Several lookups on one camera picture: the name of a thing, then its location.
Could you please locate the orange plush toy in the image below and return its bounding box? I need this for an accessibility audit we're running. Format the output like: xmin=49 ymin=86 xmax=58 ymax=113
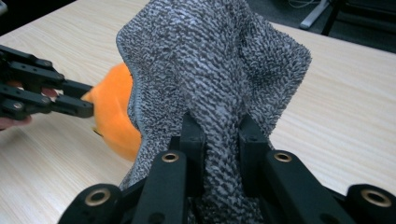
xmin=81 ymin=62 xmax=143 ymax=162

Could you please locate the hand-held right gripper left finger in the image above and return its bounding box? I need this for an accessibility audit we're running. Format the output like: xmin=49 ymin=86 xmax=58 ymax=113
xmin=132 ymin=111 xmax=206 ymax=224

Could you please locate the grey towel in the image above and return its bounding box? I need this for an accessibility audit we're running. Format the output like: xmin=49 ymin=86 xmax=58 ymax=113
xmin=115 ymin=0 xmax=313 ymax=224

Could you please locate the white desk leg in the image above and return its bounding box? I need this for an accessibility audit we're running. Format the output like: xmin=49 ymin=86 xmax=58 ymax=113
xmin=299 ymin=0 xmax=331 ymax=31

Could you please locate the black folding chair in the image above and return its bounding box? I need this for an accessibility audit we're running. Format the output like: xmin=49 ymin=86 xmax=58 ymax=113
xmin=320 ymin=0 xmax=396 ymax=36

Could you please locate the white floor cable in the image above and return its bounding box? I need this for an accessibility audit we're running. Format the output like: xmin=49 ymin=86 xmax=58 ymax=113
xmin=288 ymin=0 xmax=325 ymax=9

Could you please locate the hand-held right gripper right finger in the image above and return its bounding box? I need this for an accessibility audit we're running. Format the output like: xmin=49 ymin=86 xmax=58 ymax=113
xmin=237 ymin=113 xmax=356 ymax=224

